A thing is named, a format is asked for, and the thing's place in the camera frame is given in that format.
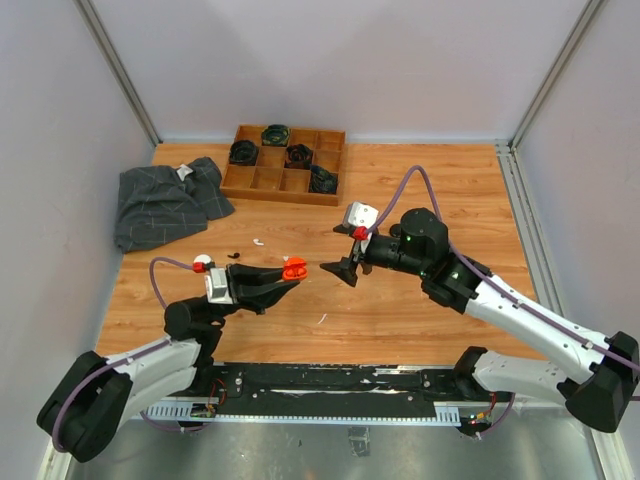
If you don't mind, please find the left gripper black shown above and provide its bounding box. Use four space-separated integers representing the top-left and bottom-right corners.
209 263 300 323

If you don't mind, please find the orange earbud charging case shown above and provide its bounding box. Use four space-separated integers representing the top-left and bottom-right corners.
282 257 308 281

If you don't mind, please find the white earbud charging case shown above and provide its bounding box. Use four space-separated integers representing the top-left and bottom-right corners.
193 254 212 265

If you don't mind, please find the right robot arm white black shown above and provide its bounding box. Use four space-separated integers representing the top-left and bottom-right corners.
321 202 639 433

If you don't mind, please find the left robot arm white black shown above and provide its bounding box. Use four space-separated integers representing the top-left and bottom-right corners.
36 255 308 462

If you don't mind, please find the dark blue rolled tie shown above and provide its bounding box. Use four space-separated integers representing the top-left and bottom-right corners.
309 165 339 195

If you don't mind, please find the wooden compartment tray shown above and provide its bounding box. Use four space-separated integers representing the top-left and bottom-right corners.
221 124 346 206

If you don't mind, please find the dark red rolled tie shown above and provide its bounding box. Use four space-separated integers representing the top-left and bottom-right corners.
284 144 313 170

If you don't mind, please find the grey checked cloth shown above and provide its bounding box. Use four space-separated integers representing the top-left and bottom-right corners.
113 157 235 253

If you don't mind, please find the dark rolled tie left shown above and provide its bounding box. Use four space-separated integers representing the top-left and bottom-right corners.
229 140 259 166

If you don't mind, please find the dark rolled tie top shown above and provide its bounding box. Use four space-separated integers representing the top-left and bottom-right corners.
261 124 290 147

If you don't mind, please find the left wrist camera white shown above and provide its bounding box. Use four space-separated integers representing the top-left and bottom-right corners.
205 268 234 305

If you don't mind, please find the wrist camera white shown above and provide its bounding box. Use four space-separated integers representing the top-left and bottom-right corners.
342 201 379 229
205 268 234 305

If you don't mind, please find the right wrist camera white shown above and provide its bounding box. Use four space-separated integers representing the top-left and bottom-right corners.
342 201 379 229

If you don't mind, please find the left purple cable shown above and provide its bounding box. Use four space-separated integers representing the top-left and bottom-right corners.
51 257 201 454

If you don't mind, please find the purple cable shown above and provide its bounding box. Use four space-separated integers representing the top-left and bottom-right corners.
51 257 201 454
369 165 640 374

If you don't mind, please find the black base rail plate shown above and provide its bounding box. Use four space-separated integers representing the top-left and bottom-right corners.
154 362 514 421

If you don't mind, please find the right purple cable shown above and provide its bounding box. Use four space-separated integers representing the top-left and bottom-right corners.
369 165 640 374

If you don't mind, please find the white cable duct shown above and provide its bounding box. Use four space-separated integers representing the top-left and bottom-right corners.
119 402 461 427

